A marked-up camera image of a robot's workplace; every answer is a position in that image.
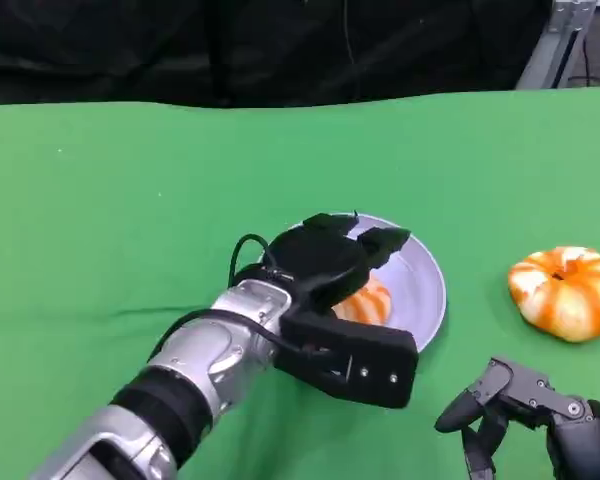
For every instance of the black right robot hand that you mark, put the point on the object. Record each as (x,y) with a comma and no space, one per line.
(580,430)

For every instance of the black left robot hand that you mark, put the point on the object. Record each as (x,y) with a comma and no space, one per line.
(315,260)

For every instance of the orange and white toy bread roll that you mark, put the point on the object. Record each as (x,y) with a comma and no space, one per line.
(367,307)
(565,300)

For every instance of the lilac plate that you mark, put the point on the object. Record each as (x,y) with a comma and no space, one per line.
(415,290)

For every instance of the green table cloth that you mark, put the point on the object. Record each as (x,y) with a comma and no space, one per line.
(130,190)

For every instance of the black backdrop curtain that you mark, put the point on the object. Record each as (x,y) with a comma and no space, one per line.
(180,50)

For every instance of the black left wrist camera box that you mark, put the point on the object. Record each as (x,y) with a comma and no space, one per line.
(370,355)

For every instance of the grey metal frame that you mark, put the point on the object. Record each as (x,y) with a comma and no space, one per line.
(545,55)

